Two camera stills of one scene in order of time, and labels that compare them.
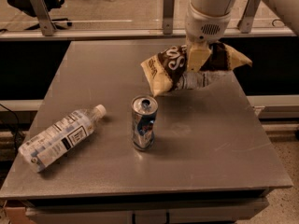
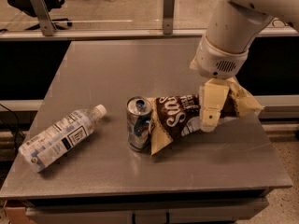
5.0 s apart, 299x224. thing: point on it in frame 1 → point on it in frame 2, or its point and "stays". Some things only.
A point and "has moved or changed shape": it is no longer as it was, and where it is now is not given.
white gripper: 206,27 → 218,62
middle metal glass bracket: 168,12 stays
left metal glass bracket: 46,21 stays
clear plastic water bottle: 40,150 stays
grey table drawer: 147,211 stays
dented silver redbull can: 143,112 has moved or changed shape
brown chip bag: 170,69 → 178,116
